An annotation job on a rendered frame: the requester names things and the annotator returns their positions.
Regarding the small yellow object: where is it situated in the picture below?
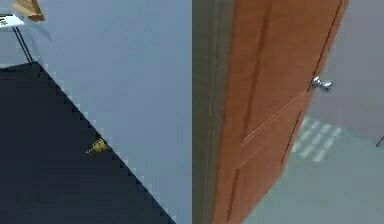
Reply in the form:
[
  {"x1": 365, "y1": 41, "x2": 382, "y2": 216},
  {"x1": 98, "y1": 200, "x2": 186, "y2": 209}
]
[{"x1": 85, "y1": 138, "x2": 108, "y2": 155}]

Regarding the tan wooden object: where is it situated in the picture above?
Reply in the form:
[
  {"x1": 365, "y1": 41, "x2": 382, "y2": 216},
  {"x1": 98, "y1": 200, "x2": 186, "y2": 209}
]
[{"x1": 11, "y1": 0, "x2": 46, "y2": 23}]

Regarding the silver door handle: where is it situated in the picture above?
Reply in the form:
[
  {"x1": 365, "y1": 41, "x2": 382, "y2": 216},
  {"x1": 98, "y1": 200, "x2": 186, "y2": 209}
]
[{"x1": 311, "y1": 75, "x2": 334, "y2": 92}]

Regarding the brown wooden room door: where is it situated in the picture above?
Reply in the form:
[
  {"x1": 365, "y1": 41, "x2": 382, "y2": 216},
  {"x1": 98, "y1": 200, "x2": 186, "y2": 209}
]
[{"x1": 211, "y1": 0, "x2": 350, "y2": 224}]

